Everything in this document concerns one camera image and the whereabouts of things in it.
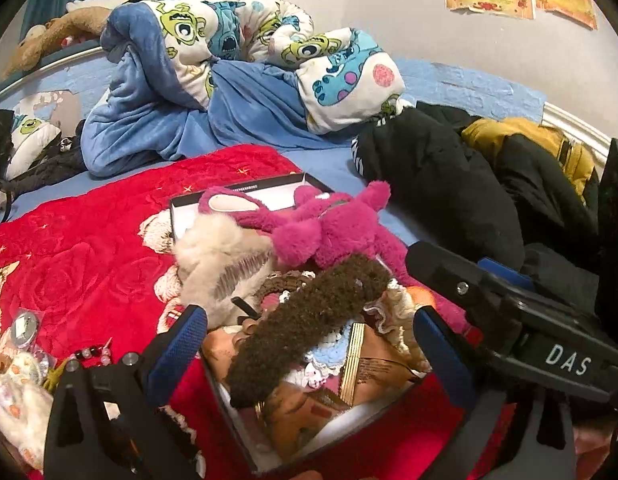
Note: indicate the pink plush toy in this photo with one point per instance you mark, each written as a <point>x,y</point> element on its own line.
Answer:
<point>329,225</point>

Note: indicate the red printed bear blanket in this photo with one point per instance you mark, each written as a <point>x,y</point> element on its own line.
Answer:
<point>89,260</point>

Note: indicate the black cardboard box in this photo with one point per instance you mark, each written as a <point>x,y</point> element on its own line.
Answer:
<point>269,199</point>

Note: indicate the brown teddy bear plush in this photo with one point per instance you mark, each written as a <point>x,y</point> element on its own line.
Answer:
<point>64,27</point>

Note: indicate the pile of black clothes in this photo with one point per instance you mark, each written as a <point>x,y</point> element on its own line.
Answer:
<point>439,170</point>

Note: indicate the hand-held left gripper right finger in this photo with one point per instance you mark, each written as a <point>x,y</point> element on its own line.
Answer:
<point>441,355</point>

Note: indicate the brown fuzzy hair clip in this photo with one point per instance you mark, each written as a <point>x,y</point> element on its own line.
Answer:
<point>289,335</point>

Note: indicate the pink crochet scrunchie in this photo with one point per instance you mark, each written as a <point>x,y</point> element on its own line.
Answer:
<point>284,285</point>

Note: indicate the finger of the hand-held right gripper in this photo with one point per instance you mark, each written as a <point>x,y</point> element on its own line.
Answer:
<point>509,275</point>
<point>454,280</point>

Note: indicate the white lace hairband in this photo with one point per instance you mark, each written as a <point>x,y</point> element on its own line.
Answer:
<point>181,430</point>

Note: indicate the small cartoon monster pillow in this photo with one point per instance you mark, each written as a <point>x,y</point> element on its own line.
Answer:
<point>31,130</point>

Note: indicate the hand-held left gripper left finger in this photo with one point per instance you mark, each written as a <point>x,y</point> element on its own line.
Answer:
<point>181,355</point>

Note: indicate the small green trinket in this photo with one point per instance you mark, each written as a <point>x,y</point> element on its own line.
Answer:
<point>56,375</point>

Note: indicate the yellow jacket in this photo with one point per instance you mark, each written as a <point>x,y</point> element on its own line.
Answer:
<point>529,140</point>

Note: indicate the blue crochet scrunchie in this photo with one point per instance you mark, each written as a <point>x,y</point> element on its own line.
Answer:
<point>324,355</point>

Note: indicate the blue cartoon monster quilt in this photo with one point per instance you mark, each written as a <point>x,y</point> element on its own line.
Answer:
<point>139,125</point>

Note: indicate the cream plush toy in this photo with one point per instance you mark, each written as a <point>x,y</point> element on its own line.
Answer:
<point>19,400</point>

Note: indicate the small silver round case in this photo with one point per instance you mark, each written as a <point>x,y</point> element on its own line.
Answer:
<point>25,329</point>

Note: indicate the round blue bed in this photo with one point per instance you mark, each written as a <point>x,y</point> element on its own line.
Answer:
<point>464,85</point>

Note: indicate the black knit garment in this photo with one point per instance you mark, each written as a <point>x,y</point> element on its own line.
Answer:
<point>49,170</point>

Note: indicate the white fluffy plush toy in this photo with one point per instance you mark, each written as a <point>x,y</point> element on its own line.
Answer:
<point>214,260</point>

